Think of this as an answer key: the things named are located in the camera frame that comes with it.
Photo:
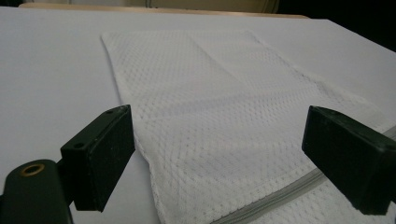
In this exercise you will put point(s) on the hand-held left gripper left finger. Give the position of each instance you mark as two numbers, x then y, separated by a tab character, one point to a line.
99	158

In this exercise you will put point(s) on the white mesh laundry bag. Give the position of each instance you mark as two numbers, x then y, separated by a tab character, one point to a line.
230	124

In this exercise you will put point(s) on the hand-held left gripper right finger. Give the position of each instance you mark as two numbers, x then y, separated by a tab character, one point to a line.
351	155

